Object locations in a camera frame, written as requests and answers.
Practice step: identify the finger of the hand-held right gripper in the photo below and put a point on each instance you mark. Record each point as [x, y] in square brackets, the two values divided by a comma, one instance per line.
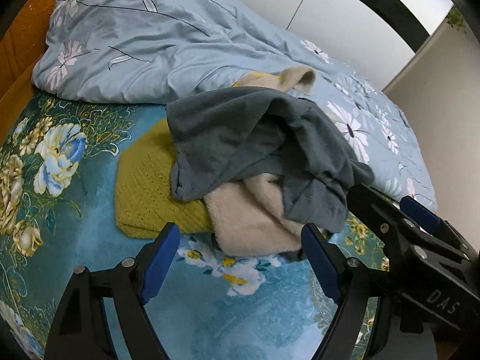
[420, 213]
[369, 206]

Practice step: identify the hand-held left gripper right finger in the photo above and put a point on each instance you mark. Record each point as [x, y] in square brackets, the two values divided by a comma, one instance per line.
[320, 262]

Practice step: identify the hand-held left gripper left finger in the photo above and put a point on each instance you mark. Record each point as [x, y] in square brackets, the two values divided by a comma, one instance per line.
[161, 258]

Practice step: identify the beige fleece garment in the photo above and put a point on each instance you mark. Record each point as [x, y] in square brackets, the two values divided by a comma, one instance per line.
[247, 217]

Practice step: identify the grey garment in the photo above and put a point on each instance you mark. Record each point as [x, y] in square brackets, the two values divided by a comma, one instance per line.
[243, 127]

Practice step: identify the olive knitted sweater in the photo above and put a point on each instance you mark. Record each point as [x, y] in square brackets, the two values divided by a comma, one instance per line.
[150, 187]

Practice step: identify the teal floral bed sheet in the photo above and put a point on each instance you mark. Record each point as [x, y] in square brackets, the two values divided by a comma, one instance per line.
[75, 202]

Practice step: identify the white wardrobe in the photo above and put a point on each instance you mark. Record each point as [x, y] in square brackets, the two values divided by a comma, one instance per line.
[337, 18]

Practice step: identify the green plant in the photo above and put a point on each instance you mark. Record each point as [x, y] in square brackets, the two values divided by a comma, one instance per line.
[457, 18]

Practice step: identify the light blue floral duvet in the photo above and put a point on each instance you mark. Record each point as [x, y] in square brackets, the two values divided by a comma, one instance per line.
[150, 45]

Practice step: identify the wooden bed frame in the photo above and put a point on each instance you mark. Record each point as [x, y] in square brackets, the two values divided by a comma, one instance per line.
[26, 37]

